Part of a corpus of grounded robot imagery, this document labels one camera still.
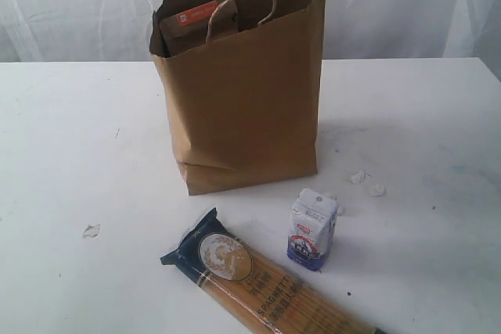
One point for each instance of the brown paper shopping bag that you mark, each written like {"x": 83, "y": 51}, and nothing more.
{"x": 243, "y": 110}

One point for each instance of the small white blue salt pack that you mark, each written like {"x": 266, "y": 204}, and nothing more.
{"x": 313, "y": 218}

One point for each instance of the brown pouch with orange label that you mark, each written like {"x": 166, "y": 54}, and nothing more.
{"x": 188, "y": 29}

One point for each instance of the spaghetti packet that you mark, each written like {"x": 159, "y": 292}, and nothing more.
{"x": 259, "y": 293}

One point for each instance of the small clear plastic scrap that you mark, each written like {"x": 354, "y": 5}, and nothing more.
{"x": 91, "y": 231}

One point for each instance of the white curtain backdrop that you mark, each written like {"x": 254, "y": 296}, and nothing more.
{"x": 102, "y": 30}

